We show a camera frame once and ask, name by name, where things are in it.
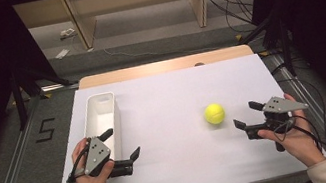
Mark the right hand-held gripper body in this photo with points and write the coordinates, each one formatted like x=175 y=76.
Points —
x=283 y=105

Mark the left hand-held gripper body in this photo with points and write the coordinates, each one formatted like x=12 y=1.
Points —
x=96 y=154

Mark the white plastic bin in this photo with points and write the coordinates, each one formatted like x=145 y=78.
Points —
x=101 y=116

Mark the yellow tennis ball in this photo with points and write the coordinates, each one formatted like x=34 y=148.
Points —
x=214 y=113

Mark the person's right hand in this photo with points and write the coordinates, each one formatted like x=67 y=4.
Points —
x=302 y=144

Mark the white foam board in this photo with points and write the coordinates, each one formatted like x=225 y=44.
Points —
x=172 y=120

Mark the black stand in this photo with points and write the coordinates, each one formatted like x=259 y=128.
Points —
x=20 y=103
x=285 y=46

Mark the flat white paper scrap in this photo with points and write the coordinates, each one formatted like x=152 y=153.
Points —
x=62 y=53

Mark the crumpled white paper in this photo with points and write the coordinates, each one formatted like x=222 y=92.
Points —
x=67 y=32

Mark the light wooden desk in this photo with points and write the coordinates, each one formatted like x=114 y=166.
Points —
x=81 y=24

